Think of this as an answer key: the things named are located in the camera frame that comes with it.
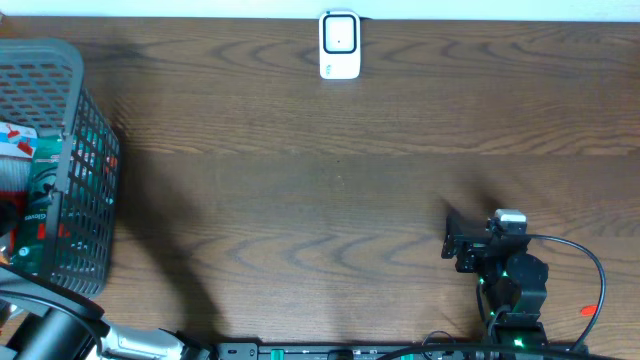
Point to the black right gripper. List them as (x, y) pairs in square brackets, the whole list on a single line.
[(467, 245)]

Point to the green grip gloves package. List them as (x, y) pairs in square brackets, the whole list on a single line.
[(31, 233)]

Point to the red dustpan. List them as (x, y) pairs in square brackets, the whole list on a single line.
[(18, 145)]

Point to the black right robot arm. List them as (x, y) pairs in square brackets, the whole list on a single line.
[(511, 286)]

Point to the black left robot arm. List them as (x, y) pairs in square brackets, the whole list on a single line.
[(61, 324)]

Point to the white barcode scanner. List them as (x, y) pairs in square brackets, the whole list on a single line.
[(339, 45)]

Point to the red sticker on table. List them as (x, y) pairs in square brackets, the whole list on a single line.
[(589, 310)]

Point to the grey plastic basket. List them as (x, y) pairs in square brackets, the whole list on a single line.
[(42, 88)]

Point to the black mounting rail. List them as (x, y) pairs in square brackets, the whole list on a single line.
[(435, 351)]

